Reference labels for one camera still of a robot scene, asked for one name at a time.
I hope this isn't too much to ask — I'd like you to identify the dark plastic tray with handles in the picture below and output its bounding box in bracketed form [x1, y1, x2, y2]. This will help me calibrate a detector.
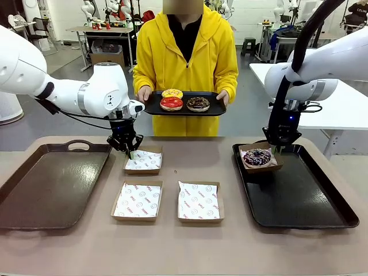
[0, 139, 113, 231]
[232, 143, 360, 230]

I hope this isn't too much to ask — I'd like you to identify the yellow sleeved right forearm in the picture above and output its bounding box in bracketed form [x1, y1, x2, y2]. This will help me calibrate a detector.
[132, 66, 156, 94]

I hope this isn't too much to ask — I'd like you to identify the yellow sleeved left forearm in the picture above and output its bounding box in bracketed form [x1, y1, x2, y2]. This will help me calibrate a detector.
[214, 66, 239, 97]

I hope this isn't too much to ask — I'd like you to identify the thick black cable hose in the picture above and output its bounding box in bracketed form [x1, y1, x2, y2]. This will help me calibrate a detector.
[269, 0, 346, 141]

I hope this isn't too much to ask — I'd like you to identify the purple sprinkle donut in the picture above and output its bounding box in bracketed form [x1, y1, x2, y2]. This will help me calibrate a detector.
[243, 148, 273, 168]

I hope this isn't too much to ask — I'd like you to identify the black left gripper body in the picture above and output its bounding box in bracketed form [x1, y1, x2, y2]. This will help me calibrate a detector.
[110, 119, 136, 149]

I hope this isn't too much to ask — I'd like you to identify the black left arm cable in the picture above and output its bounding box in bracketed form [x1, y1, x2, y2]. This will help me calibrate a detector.
[36, 82, 118, 129]

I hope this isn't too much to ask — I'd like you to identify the green plastic stool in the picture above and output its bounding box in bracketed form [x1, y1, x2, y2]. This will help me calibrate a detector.
[240, 37, 256, 57]

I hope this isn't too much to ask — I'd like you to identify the blue black cloth pile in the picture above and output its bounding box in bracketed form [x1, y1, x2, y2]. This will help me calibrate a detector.
[270, 25, 302, 40]

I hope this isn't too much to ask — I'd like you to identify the brown cardboard food box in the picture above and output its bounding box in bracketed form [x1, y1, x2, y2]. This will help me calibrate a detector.
[110, 180, 164, 222]
[123, 145, 164, 176]
[238, 143, 285, 174]
[177, 180, 225, 224]

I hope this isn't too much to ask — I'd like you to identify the white round pedestal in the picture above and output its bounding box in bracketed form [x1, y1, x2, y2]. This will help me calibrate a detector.
[0, 91, 25, 126]

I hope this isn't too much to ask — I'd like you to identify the person in black sweater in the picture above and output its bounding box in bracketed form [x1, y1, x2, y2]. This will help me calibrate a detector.
[346, 0, 368, 28]

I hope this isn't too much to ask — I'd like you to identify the grey work desk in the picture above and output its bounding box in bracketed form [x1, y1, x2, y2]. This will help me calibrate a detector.
[258, 30, 346, 64]

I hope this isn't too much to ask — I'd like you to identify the chocolate sprinkle donut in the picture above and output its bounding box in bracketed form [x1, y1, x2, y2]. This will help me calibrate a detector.
[186, 97, 210, 112]

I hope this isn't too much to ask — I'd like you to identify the person's right hand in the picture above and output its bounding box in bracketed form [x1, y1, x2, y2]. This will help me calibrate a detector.
[136, 85, 152, 102]

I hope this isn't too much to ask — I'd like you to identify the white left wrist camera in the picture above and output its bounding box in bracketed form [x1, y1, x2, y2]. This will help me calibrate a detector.
[128, 99, 146, 116]

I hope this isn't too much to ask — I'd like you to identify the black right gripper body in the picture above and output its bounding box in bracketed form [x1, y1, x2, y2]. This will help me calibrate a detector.
[269, 110, 302, 146]

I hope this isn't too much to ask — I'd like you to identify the wooden top work table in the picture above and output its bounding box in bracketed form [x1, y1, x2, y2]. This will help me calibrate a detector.
[66, 26, 137, 72]

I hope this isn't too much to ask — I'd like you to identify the cardboard carton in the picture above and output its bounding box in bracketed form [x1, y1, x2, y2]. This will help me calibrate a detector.
[90, 51, 126, 69]

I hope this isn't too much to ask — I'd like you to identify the thin black cable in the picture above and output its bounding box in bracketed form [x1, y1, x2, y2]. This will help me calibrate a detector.
[298, 102, 323, 114]

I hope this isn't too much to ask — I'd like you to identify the white desk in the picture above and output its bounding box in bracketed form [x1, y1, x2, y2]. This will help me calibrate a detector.
[7, 20, 37, 40]

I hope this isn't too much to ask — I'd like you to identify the red glazed donut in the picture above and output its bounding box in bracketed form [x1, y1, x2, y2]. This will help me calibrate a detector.
[159, 97, 184, 112]

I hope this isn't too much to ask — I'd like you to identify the yellow glazed donut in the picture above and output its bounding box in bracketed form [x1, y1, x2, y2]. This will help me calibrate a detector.
[161, 89, 184, 100]

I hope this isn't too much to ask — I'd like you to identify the black rectangular serving tray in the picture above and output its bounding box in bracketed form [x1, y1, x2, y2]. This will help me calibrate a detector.
[143, 90, 227, 117]

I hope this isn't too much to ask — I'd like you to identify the red bag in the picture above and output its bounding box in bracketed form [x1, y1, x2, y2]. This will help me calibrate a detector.
[141, 10, 156, 24]

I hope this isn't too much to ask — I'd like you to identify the white table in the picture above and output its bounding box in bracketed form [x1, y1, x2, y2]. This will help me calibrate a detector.
[248, 62, 368, 162]

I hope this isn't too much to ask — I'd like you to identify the person in yellow hoodie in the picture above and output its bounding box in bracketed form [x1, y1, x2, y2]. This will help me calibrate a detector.
[132, 2, 239, 137]

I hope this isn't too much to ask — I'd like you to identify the black office chair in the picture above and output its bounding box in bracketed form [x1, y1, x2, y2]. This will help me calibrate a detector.
[28, 17, 58, 57]

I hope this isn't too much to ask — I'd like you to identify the person's left hand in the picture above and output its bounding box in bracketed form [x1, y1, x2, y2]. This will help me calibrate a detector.
[216, 89, 230, 108]

